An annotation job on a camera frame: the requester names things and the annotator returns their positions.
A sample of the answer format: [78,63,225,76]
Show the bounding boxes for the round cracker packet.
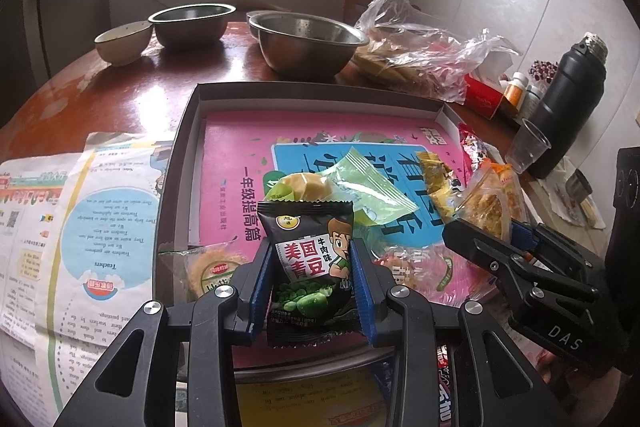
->
[160,243,250,303]

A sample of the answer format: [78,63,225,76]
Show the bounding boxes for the orange bread packet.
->
[454,159,527,243]

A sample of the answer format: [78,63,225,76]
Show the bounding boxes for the yellow snack packet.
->
[416,150,464,223]

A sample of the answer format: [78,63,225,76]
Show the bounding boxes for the left newspaper sheet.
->
[1,133,172,426]

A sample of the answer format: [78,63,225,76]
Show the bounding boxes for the clear plastic bag with food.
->
[352,0,520,104]

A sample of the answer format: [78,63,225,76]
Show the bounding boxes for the red tissue box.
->
[463,75,503,120]

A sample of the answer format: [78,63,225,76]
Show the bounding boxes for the light green snack packet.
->
[320,147,418,227]

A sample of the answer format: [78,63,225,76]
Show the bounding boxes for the black thermos bottle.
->
[527,32,608,179]

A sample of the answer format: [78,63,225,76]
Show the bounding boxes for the black green pea packet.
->
[257,200,359,348]

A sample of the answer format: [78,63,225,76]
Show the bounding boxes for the large steel bowl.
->
[248,11,369,81]

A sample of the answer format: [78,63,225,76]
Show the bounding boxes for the red panda snack packet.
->
[459,124,489,180]

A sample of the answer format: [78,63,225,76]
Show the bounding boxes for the pink book box tray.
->
[152,81,501,383]

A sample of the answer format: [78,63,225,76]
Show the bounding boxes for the orange medicine bottle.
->
[503,72,529,109]

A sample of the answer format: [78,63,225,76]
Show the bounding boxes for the clear plastic cup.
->
[504,118,551,174]

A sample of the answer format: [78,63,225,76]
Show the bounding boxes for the small steel bowl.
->
[148,3,236,50]

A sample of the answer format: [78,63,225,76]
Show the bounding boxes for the small steel cup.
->
[565,169,592,204]

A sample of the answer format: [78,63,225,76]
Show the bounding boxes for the white ceramic cup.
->
[94,20,153,67]

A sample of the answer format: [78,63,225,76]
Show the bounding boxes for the dark refrigerator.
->
[23,0,111,86]

